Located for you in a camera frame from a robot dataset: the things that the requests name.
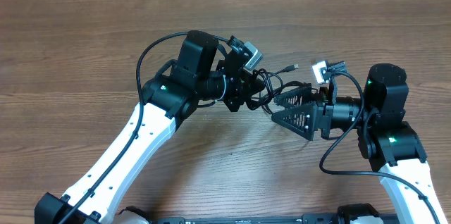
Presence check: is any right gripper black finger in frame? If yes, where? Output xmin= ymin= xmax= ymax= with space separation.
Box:
xmin=274 ymin=83 xmax=315 ymax=108
xmin=271 ymin=102 xmax=318 ymax=141

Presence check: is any thin black usb cable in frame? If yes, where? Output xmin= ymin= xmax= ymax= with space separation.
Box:
xmin=271 ymin=63 xmax=299 ymax=76

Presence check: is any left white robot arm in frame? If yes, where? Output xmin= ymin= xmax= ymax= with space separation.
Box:
xmin=34 ymin=30 xmax=264 ymax=223

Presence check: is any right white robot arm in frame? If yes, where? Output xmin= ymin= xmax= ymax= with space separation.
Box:
xmin=272 ymin=61 xmax=447 ymax=223

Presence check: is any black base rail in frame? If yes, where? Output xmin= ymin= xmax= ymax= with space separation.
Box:
xmin=112 ymin=203 xmax=402 ymax=224

